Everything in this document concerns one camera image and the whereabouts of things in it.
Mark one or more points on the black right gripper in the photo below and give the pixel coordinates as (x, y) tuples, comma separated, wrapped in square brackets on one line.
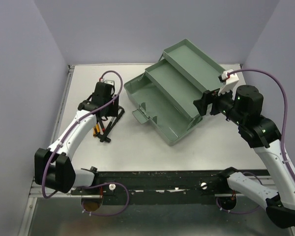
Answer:
[(208, 97)]

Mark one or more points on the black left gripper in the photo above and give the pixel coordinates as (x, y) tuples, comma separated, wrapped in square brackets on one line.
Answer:
[(114, 109)]

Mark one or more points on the yellow utility knife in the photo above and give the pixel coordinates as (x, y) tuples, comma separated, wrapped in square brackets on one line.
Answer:
[(96, 130)]

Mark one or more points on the green plastic tool box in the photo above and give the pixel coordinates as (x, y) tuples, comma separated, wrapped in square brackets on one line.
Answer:
[(164, 93)]

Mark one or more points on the small steel claw hammer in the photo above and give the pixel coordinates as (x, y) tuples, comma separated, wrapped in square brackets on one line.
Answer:
[(111, 125)]

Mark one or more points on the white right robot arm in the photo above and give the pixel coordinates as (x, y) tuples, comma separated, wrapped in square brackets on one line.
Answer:
[(262, 135)]

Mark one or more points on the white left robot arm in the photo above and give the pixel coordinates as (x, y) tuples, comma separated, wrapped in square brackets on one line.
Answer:
[(53, 166)]

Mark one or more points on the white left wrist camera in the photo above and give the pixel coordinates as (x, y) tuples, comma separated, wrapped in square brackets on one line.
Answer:
[(107, 82)]

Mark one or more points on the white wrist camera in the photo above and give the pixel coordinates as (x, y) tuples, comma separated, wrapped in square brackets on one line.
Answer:
[(107, 82), (229, 79)]

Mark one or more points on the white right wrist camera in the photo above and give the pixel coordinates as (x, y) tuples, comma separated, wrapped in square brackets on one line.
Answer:
[(229, 79)]

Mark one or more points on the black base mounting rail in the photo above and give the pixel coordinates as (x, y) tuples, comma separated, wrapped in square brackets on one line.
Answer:
[(157, 188)]

